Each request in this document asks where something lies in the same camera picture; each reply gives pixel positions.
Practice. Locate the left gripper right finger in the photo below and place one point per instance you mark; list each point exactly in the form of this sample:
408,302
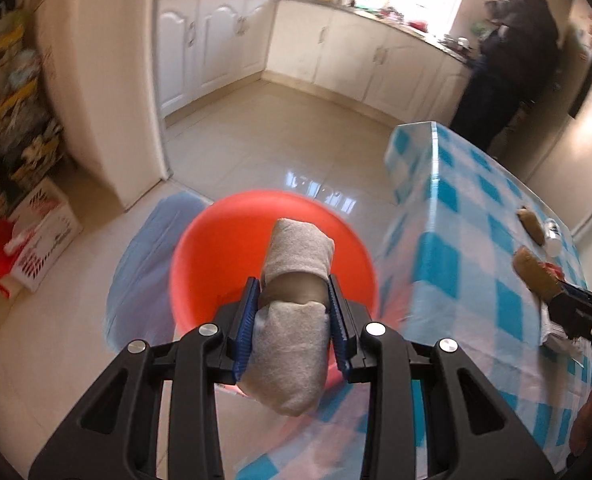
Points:
471,431

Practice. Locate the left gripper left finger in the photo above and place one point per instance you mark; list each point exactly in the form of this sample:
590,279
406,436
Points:
112,431

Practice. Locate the beige paper bundle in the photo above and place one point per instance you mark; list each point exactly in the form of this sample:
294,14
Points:
288,363

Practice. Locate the grey mailer bag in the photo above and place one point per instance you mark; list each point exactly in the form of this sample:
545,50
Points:
553,337

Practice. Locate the red snack wrapper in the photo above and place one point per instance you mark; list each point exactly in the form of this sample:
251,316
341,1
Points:
555,270

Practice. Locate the brown kiwi fruit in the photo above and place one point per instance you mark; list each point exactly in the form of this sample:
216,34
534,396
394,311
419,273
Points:
542,282
531,224

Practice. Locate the clear plastic bottle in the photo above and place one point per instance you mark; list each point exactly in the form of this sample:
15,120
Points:
552,238

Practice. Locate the blue floor mat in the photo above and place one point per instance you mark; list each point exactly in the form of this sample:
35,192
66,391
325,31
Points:
138,304

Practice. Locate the red plastic bucket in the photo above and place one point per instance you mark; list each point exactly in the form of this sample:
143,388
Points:
226,245

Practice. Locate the blue checkered tablecloth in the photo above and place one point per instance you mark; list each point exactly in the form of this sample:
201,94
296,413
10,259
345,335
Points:
445,270

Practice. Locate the white red carton box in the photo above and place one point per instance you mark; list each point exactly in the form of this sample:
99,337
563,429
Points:
33,237

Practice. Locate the person in black jacket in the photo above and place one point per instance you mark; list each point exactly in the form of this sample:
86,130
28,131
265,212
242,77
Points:
515,62

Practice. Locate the cluttered storage shelf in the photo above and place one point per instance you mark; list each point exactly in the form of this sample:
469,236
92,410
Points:
30,135

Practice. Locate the white refrigerator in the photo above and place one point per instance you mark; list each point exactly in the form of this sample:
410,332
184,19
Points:
98,68

